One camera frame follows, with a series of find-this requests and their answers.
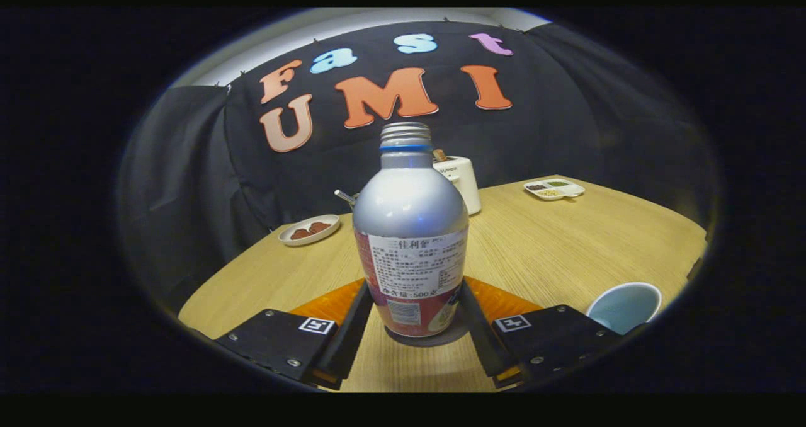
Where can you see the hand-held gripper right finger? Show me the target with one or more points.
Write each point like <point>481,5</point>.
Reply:
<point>482,339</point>

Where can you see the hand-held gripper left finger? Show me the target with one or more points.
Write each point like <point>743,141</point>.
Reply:
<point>349,345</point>

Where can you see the round brown coaster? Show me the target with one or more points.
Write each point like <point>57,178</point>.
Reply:
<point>456,334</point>

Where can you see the white cup with blue inside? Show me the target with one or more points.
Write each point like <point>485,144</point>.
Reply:
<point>623,307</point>

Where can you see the silver bottle with red label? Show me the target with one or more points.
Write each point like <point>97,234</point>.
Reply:
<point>409,206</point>

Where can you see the wooden table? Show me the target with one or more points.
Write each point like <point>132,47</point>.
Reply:
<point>535,244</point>

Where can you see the red meat slices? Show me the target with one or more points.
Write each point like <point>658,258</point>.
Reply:
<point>312,230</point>

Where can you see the round white plate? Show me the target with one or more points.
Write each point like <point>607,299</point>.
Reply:
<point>286,237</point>

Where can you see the white toaster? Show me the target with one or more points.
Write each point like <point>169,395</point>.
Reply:
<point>466,184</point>

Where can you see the white divided condiment tray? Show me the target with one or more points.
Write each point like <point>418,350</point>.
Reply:
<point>554,189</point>

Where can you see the toast slices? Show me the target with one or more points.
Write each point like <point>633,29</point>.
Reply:
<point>440,155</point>

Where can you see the black backdrop cloth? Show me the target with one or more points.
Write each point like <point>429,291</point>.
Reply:
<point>567,99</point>

